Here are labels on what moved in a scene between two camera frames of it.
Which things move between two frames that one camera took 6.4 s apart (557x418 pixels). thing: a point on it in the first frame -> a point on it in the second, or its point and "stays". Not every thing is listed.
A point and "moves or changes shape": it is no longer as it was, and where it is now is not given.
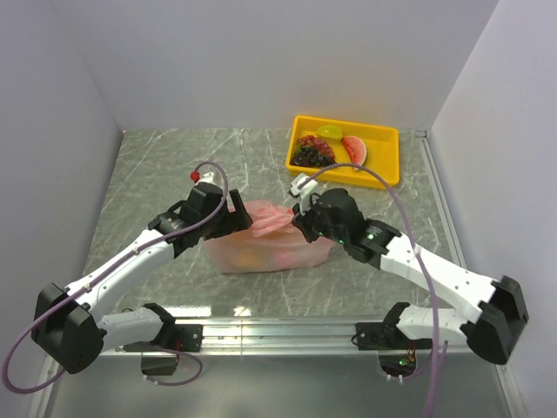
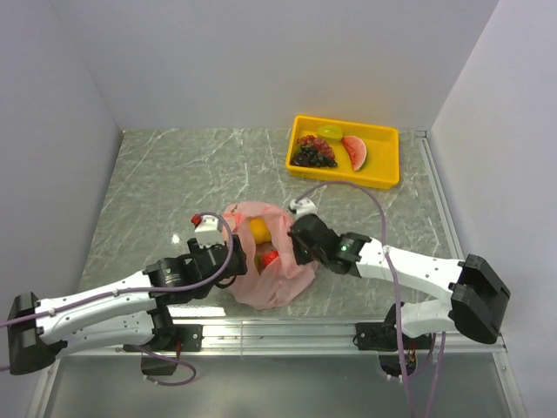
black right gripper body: x=318 y=219 -> x=304 y=255
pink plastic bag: x=271 y=243 moves or changes shape
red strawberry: x=284 y=259 -> x=268 y=257
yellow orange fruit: x=249 y=259 -> x=260 y=231
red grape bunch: x=321 y=145 stays
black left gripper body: x=219 y=226 -> x=241 y=268
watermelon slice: x=356 y=148 stays
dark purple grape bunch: x=305 y=157 stays
